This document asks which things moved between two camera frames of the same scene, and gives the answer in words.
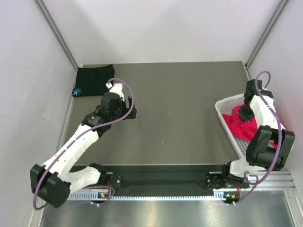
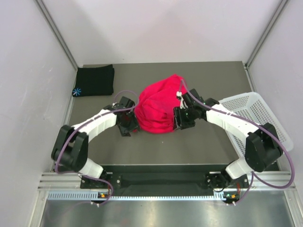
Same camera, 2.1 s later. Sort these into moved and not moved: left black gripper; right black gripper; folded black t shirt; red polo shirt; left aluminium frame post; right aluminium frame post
Moved: left black gripper; right black gripper; red polo shirt
Not moved: left aluminium frame post; folded black t shirt; right aluminium frame post
